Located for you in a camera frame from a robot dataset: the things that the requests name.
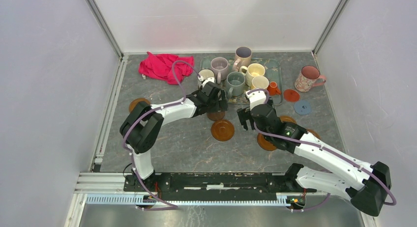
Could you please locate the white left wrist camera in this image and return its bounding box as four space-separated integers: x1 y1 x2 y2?
201 77 215 88

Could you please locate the beige pink tall mug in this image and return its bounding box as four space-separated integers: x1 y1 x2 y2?
232 47 252 71

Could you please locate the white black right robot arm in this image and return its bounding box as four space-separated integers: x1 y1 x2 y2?
237 104 396 217

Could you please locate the red round coaster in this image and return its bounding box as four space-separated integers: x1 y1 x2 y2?
283 89 300 102

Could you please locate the grey-green ceramic mug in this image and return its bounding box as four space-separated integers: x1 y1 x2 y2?
225 72 246 99

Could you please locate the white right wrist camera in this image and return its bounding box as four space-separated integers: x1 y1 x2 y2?
245 89 268 110

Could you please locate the pink floral patterned mug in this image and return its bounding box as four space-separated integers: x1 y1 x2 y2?
294 65 327 92

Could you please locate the crumpled red cloth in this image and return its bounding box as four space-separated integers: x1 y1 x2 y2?
138 52 194 85

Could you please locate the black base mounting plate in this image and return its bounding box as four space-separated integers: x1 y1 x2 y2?
143 172 315 201

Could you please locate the brown wooden coaster far left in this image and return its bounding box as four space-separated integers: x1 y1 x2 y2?
128 98 150 113

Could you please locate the white mug black handle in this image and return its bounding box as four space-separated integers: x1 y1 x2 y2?
197 69 215 89

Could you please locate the cream yellow mug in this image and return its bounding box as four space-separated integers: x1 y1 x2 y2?
239 63 266 86

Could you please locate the blue round coaster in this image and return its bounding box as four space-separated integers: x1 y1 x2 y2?
294 100 312 115

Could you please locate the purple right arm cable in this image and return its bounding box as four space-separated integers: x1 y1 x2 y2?
246 88 397 213

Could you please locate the dark brown flat coaster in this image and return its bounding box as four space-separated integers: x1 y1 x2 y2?
207 112 225 121

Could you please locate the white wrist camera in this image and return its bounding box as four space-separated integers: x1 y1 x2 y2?
201 77 215 88
245 89 268 110

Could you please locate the glossy wooden ridged coaster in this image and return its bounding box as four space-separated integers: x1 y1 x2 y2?
211 119 235 142

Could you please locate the lilac ceramic mug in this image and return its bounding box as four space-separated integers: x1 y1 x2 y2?
210 57 229 84

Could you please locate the white toothed cable rail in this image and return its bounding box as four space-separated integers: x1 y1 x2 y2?
85 194 289 207

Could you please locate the green floral serving tray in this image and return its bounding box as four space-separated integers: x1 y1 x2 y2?
199 56 284 106

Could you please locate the yellow ceramic mug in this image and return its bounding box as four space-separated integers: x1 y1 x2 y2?
250 76 269 90

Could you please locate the small orange cup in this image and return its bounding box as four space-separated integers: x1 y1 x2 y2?
267 82 281 96

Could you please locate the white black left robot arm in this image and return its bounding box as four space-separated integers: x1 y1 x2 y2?
119 82 228 192

